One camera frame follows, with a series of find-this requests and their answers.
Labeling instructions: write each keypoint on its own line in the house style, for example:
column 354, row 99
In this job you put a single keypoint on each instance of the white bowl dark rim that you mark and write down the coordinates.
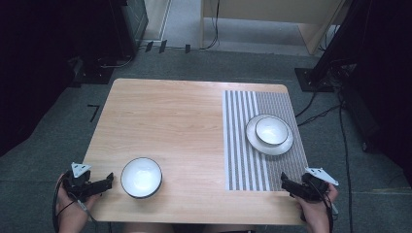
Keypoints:
column 271, row 130
column 141, row 178

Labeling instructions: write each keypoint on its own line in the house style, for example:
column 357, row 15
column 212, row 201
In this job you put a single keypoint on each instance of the black tape strip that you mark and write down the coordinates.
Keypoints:
column 149, row 46
column 188, row 48
column 163, row 46

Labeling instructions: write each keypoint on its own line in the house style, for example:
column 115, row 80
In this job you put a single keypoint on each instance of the brown white striped woven placemat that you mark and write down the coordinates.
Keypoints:
column 239, row 155

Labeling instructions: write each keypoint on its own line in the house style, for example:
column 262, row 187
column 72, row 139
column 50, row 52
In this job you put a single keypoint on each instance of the light wooden furniture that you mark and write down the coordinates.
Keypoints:
column 268, row 19

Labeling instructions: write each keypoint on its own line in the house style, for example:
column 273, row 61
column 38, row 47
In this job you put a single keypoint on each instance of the black floor plate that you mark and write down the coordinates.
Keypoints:
column 95, row 75

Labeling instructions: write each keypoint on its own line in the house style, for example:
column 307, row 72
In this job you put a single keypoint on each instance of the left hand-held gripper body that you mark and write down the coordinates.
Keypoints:
column 79, row 184

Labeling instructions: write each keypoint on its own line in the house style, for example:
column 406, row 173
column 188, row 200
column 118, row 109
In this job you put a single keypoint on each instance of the black stand base plate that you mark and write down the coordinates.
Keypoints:
column 312, row 81

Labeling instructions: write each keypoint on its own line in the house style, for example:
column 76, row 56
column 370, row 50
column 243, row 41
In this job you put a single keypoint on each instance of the black metal stand column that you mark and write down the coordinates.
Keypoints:
column 343, row 35

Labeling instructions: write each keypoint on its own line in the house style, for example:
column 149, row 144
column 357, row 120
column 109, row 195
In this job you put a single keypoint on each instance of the person's right hand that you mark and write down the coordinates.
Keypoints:
column 314, row 210

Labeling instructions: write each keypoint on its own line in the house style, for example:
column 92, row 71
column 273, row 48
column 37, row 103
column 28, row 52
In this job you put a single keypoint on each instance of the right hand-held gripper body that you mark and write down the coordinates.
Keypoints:
column 315, row 186

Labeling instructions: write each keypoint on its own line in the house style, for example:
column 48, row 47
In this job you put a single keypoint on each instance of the person's left hand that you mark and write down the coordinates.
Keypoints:
column 71, row 210

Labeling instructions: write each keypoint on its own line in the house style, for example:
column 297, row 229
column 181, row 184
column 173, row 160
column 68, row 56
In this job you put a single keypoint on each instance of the black angled tape mark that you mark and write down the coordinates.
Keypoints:
column 95, row 111

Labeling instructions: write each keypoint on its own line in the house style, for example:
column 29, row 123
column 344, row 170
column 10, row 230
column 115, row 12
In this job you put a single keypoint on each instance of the black cabinet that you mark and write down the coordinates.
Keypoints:
column 129, row 26

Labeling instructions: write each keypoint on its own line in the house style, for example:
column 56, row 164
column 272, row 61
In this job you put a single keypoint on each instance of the black equipment case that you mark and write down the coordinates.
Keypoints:
column 362, row 119

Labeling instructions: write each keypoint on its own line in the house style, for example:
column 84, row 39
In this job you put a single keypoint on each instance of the white plate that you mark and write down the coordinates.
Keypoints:
column 268, row 149

